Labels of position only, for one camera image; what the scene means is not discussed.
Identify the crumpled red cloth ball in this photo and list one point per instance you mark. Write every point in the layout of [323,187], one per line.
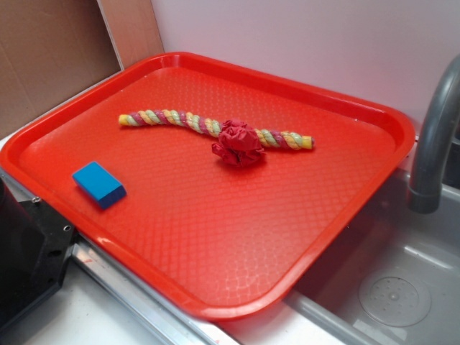
[238,144]

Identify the blue rectangular block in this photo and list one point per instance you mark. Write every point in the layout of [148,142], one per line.
[99,185]

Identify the grey plastic sink basin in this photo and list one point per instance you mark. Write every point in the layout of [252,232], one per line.
[390,277]

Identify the grey curved faucet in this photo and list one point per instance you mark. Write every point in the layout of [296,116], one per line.
[436,160]

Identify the brown cardboard panel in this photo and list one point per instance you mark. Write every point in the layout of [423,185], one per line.
[53,50]

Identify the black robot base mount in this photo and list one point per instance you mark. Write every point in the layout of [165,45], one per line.
[36,243]

